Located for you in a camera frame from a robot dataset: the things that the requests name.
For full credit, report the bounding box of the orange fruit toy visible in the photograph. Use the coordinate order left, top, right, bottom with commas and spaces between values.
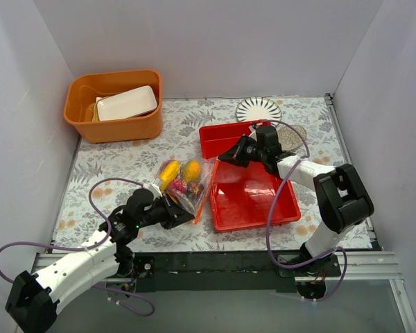
165, 190, 179, 205

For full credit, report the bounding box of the red apple toy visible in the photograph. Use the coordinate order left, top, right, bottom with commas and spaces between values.
167, 178, 188, 196

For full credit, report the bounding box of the clear zip top bag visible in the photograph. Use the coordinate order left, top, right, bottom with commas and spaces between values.
148, 157, 218, 224

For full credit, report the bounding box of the yellow corn cob toy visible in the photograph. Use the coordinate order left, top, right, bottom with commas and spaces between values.
159, 160, 180, 187

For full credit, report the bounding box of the yellow orange mango toy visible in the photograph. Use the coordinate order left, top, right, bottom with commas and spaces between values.
182, 160, 202, 182

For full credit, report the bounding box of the dark purple fruit toy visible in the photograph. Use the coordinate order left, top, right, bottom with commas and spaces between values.
187, 182, 205, 199

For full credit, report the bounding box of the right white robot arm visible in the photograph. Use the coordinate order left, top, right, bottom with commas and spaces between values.
218, 125, 374, 276

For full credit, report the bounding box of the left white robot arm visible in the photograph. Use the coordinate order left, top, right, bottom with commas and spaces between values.
5, 188, 194, 332

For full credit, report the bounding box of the speckled grey round dish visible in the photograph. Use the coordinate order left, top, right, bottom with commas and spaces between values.
277, 126, 304, 151

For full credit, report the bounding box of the striped round plate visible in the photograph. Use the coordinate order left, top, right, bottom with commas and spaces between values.
236, 97, 281, 122

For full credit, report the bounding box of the red plastic tray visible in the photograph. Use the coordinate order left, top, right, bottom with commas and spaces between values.
199, 121, 282, 232

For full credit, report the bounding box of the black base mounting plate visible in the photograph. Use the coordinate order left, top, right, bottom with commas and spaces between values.
105, 250, 344, 300

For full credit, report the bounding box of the yellow item in tub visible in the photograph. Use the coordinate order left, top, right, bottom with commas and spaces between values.
85, 97, 101, 122

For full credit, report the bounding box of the white rectangular dish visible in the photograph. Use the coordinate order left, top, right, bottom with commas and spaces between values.
95, 85, 158, 121

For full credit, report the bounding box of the orange plastic tub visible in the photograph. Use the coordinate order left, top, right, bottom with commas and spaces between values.
63, 69, 163, 144

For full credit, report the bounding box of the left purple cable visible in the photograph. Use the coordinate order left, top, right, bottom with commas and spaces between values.
0, 178, 156, 317

